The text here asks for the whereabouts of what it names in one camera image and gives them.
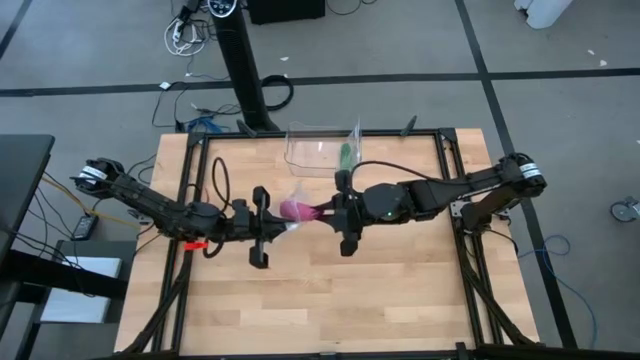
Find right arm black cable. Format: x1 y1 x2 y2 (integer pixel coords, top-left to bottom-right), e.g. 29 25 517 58
349 160 434 184

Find black tower fan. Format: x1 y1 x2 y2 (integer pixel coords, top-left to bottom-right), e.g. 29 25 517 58
207 0 281 134

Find black power adapter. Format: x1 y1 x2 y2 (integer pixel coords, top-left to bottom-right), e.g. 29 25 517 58
72 214 100 241

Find pink elastic bandage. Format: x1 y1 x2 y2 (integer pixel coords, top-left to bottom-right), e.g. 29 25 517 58
278 199 324 224

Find blue cable bundle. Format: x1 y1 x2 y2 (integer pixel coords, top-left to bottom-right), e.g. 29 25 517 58
185 115 226 135

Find grey caster wheel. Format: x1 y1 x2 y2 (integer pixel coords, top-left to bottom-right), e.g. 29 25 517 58
609 197 640 224

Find black box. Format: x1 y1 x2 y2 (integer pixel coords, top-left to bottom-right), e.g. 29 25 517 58
247 0 326 25

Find clear plastic bin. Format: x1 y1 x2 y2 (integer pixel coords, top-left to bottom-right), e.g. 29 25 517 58
283 119 363 180

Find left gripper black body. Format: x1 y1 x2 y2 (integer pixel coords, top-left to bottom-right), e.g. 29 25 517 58
229 185 284 270

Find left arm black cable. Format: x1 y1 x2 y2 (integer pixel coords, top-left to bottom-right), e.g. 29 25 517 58
211 156 232 214

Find black cable coil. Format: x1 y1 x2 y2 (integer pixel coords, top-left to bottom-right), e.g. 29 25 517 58
260 74 295 112

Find black desk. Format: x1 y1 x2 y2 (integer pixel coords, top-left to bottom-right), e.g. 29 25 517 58
0 133 129 360

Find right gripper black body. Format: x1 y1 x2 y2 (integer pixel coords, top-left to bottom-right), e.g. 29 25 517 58
330 169 371 258

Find long blue floor cable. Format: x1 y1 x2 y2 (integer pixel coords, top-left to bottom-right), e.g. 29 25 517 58
517 233 599 349

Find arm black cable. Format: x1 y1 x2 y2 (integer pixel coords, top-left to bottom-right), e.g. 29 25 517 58
349 160 434 184
211 156 232 214

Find bagged green bandage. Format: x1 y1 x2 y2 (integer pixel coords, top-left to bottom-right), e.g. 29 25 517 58
338 119 362 174

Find clear plastic zip bag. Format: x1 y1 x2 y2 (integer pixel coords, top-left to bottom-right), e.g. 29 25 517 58
282 180 324 235

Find white box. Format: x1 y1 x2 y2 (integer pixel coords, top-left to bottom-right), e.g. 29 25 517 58
39 255 123 325

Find white power strip cables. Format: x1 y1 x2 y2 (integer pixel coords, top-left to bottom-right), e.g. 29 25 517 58
163 17 211 57

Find white plastic object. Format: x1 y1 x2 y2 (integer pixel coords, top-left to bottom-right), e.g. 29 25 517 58
514 0 574 30

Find black aluminium table frame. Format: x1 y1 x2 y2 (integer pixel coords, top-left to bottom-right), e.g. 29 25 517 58
114 127 546 360

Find black power plug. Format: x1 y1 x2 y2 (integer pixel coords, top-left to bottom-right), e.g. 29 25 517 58
177 0 201 24

